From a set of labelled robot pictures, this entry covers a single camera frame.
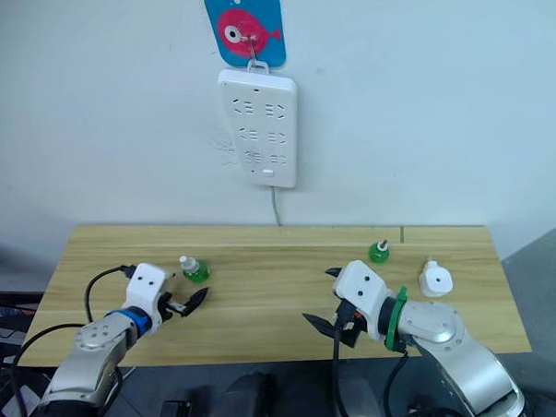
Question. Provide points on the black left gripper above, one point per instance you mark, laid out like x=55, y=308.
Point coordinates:
x=163, y=302

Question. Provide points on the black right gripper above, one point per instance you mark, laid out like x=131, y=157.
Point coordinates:
x=352, y=332

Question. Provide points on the green bottle with white cap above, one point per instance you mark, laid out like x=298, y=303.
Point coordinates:
x=197, y=272

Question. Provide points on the white mosquito repellent heater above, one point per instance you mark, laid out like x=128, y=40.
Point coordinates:
x=433, y=287

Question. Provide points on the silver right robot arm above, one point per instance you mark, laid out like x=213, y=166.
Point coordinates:
x=461, y=355

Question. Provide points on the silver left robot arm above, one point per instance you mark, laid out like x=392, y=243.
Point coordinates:
x=91, y=362

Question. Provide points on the green bottle with exposed wick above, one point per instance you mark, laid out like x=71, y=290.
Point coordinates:
x=377, y=254

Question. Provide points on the dark rounded shape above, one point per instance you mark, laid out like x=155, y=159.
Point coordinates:
x=246, y=401

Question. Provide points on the white power strip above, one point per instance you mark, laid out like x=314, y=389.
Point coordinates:
x=260, y=85

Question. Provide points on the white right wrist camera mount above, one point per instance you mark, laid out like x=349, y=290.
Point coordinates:
x=364, y=295

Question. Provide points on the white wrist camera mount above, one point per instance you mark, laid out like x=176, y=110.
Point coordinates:
x=142, y=295
x=364, y=295

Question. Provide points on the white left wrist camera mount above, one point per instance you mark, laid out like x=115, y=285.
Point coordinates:
x=142, y=295

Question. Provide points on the metal wall hook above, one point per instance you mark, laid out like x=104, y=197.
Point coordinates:
x=253, y=48

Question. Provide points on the blue fish wall hook plate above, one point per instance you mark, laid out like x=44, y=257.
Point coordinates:
x=268, y=14

